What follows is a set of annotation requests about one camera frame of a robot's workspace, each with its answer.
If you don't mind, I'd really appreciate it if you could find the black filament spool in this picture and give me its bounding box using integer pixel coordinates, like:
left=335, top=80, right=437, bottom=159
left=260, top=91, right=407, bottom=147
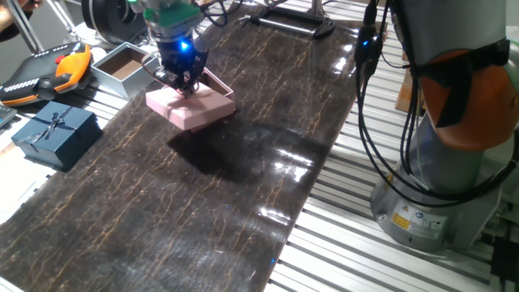
left=80, top=0, right=149, bottom=45

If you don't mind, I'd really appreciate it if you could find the person forearm dark sleeve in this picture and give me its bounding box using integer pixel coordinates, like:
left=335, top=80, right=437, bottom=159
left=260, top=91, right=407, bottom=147
left=0, top=4, right=34, bottom=43

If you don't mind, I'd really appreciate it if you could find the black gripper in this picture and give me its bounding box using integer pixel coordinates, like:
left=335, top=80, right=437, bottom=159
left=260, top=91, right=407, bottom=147
left=155, top=34, right=210, bottom=100

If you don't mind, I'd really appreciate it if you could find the pink box lid with ribbon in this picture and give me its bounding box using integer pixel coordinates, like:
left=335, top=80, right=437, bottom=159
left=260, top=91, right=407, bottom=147
left=145, top=83, right=236, bottom=131

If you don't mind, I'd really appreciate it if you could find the black keyboard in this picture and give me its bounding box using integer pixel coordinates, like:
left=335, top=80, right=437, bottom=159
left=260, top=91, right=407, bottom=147
left=0, top=104, right=17, bottom=129

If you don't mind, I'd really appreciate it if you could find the black stand with silver pole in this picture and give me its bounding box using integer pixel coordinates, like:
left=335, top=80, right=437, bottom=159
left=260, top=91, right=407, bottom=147
left=242, top=0, right=337, bottom=41

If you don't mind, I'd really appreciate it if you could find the upright aluminium post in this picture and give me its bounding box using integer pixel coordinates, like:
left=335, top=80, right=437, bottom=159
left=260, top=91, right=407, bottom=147
left=6, top=0, right=45, bottom=54

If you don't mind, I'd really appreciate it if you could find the orange black teach pendant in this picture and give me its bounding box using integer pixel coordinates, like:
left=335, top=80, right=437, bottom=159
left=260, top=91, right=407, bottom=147
left=0, top=41, right=92, bottom=107

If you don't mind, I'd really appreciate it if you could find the black box device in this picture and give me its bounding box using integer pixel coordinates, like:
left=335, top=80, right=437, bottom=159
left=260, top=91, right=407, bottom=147
left=490, top=237, right=519, bottom=285

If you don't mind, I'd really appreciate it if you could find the blue gift box with bow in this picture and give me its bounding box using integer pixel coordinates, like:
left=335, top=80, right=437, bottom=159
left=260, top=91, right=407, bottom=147
left=11, top=100, right=104, bottom=172

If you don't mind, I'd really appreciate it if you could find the dark marble pattern mat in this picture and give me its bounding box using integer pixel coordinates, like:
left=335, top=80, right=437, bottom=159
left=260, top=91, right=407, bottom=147
left=0, top=3, right=366, bottom=292

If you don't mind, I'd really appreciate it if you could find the wooden block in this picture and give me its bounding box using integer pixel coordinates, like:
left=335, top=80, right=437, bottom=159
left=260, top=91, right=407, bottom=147
left=395, top=44, right=422, bottom=114

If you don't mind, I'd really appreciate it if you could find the grey open box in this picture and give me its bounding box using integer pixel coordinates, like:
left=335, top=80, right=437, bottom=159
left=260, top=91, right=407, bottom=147
left=89, top=41, right=163, bottom=101

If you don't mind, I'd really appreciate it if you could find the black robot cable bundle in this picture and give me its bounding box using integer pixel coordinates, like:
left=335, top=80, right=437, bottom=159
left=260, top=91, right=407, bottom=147
left=352, top=0, right=519, bottom=208

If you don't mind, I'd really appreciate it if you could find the pink open box base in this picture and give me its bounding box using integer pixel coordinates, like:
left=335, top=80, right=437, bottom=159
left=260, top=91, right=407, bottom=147
left=189, top=67, right=236, bottom=134

